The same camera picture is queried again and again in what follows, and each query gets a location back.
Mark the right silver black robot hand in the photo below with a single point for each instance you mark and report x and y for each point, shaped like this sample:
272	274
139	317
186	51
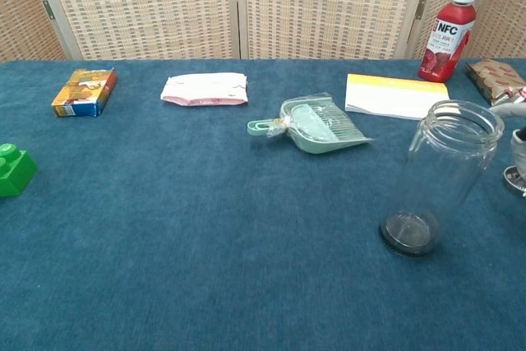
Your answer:
518	149

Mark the clear glass jar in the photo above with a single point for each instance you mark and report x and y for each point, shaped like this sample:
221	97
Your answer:
444	170

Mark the brown foil snack packet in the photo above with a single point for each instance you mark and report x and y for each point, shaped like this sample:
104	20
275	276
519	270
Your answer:
493	77

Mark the red NFC juice bottle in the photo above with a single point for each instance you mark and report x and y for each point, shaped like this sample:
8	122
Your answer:
446	38

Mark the white yellow-edged notepad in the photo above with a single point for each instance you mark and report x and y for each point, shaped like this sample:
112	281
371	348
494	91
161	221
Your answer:
394	98

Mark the metal screen hinge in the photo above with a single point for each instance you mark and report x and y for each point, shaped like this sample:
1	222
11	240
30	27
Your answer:
419	10
49	10

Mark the mint green bagged dustpan set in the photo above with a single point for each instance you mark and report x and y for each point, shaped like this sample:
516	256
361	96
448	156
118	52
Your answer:
316	129

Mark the pink white tissue packet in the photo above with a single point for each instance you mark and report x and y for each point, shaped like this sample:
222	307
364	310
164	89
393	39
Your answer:
205	88

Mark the blue carpet table cloth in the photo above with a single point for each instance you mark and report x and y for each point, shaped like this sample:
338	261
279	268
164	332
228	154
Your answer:
205	223

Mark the woven folding screen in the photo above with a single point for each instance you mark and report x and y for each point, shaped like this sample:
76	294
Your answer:
164	6

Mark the orange blue carton box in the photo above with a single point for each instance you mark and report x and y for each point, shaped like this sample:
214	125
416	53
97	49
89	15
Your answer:
84	92

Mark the green toy building brick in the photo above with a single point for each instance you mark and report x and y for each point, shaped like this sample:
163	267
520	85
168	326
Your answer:
14	172

